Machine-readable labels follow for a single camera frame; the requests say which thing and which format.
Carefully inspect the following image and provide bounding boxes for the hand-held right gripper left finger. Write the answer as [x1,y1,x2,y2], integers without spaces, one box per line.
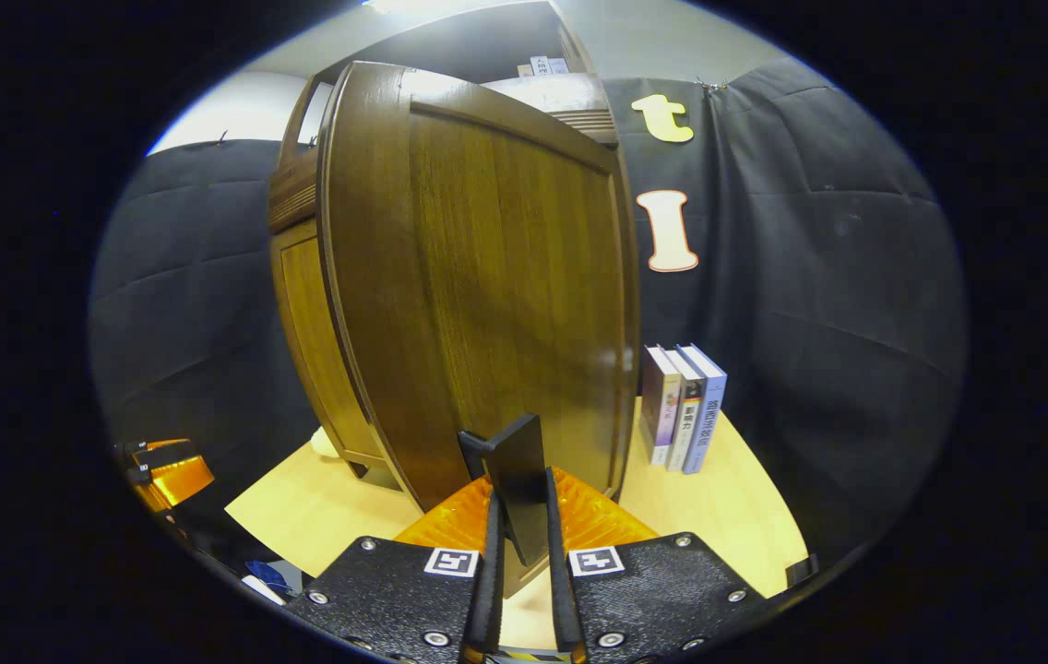
[289,480,506,664]

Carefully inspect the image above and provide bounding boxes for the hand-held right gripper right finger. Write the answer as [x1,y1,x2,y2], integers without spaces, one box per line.
[545,466,765,664]

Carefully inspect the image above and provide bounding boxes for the wooden cabinet door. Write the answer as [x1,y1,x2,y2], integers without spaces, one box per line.
[316,60,643,600]
[270,219,388,467]

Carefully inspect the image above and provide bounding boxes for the wooden double-door shoe cabinet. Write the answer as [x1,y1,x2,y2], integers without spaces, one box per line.
[268,0,622,490]

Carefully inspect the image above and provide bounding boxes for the blue and white object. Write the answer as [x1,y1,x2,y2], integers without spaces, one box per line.
[241,559,304,606]

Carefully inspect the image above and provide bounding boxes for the purple and white book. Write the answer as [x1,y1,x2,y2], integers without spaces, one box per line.
[640,346,683,467]

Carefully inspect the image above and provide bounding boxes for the black and grey book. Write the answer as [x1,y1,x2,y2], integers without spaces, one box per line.
[667,349,706,473]

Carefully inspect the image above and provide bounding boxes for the light blue book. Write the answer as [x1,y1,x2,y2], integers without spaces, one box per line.
[679,344,728,476]

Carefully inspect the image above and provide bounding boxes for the black backdrop cloth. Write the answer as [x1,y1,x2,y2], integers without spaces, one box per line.
[89,55,968,563]

